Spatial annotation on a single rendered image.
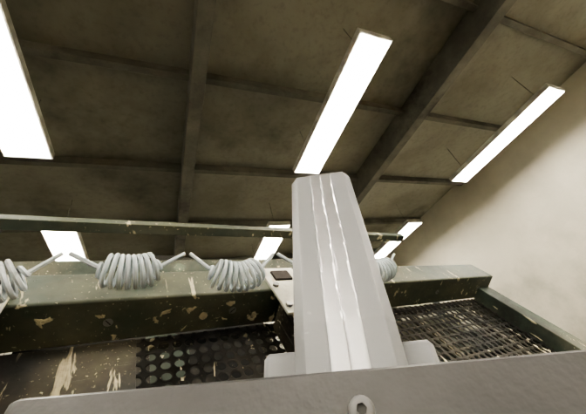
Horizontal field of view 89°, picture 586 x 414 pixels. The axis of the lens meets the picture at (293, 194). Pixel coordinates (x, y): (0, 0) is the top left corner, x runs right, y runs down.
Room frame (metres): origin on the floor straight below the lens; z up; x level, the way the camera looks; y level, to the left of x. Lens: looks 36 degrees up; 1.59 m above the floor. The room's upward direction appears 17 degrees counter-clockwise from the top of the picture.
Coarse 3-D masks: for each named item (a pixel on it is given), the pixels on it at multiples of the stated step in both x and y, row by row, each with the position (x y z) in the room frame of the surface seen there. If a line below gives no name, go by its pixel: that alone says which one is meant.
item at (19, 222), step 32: (0, 224) 0.33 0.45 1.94; (32, 224) 0.35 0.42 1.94; (64, 224) 0.37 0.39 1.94; (96, 224) 0.40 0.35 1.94; (128, 224) 0.42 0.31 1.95; (160, 224) 0.46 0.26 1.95; (192, 224) 0.50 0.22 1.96; (128, 256) 0.43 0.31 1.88; (192, 256) 0.52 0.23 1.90; (128, 288) 0.46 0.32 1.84; (224, 288) 0.57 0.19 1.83
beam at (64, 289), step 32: (32, 288) 0.47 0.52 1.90; (64, 288) 0.49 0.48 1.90; (96, 288) 0.52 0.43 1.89; (160, 288) 0.59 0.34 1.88; (192, 288) 0.63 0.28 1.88; (256, 288) 0.71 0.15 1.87; (416, 288) 1.08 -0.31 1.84; (448, 288) 1.20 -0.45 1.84; (0, 320) 0.45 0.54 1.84; (32, 320) 0.48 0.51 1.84; (64, 320) 0.51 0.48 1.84; (96, 320) 0.54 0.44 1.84; (128, 320) 0.58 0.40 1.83; (160, 320) 0.62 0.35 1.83; (192, 320) 0.67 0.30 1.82; (224, 320) 0.72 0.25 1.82; (256, 320) 0.77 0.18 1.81; (0, 352) 0.49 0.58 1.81
